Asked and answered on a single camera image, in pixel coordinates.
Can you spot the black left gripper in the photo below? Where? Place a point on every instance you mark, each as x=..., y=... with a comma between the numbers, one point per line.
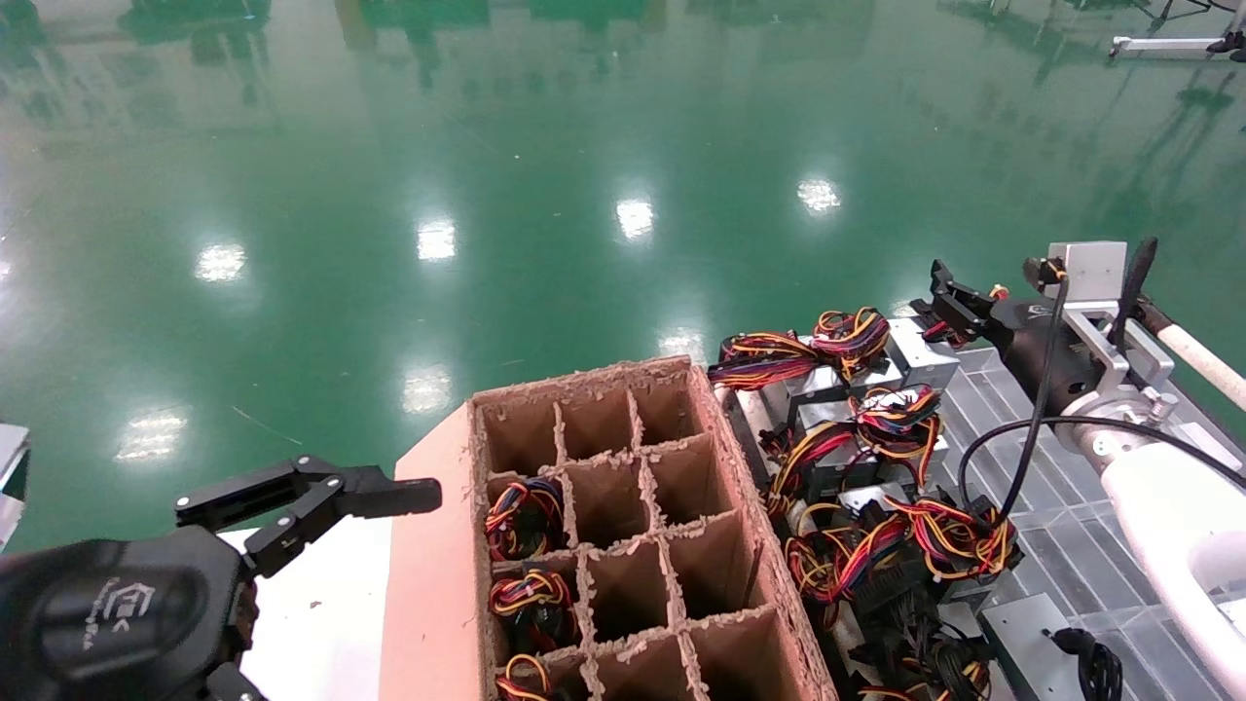
x=107, y=623

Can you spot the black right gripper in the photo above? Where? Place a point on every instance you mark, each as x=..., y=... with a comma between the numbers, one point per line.
x=1037, y=346

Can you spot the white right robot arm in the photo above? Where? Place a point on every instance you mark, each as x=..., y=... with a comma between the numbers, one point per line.
x=1183, y=526

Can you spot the pink foam board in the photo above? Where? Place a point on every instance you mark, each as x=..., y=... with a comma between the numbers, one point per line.
x=428, y=584

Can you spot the clear plastic divided tray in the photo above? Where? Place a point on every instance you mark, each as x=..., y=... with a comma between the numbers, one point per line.
x=1061, y=555

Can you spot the grey metal object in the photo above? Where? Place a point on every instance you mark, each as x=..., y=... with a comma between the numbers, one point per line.
x=12, y=477

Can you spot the white stand base beam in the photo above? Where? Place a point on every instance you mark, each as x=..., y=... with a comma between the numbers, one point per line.
x=1168, y=46

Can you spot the brown divided cardboard box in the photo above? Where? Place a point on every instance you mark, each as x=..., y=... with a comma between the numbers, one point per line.
x=642, y=584

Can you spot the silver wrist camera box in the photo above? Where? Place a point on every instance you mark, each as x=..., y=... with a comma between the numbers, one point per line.
x=1105, y=282

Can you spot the black rail corner joint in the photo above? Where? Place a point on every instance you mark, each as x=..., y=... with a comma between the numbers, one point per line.
x=1149, y=313

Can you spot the white padded rail pipe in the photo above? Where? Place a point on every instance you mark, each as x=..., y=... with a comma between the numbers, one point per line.
x=751, y=414
x=1207, y=362

